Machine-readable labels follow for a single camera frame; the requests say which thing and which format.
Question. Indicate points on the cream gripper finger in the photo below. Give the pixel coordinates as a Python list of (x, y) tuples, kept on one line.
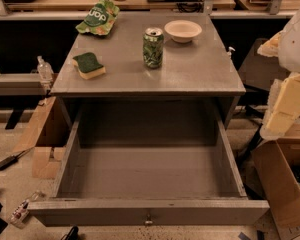
[(270, 47), (283, 105)]

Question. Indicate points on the green and yellow sponge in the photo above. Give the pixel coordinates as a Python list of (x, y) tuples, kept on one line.
[(88, 65)]

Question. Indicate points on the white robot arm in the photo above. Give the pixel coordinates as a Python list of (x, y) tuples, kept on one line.
[(288, 58)]

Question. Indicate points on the grey cabinet with top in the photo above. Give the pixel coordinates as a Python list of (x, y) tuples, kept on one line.
[(141, 59)]

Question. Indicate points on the open grey top drawer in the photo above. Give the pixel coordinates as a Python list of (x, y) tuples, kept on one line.
[(168, 158)]

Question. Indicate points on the metal drawer knob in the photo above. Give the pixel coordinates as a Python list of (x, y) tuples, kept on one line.
[(148, 221)]

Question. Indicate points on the white pump bottle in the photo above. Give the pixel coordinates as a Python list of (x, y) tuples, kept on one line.
[(230, 51)]

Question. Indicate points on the cardboard box right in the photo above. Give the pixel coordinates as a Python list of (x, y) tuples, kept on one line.
[(273, 161)]

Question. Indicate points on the white bowl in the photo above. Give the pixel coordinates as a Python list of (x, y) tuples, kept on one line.
[(182, 31)]

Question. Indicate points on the green soda can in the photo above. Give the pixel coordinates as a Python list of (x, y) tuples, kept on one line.
[(153, 41)]

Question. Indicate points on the green chip bag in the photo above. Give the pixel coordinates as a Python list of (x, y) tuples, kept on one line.
[(100, 19)]

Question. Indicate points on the clear plastic bottle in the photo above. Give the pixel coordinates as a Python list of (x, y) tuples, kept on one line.
[(45, 70)]

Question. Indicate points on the cardboard pieces left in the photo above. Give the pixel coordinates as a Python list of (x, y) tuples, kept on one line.
[(46, 133)]

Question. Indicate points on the black power adapter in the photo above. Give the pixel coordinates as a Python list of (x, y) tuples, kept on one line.
[(5, 163)]

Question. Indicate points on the small bottle on floor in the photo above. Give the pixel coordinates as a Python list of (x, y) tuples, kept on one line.
[(21, 212)]

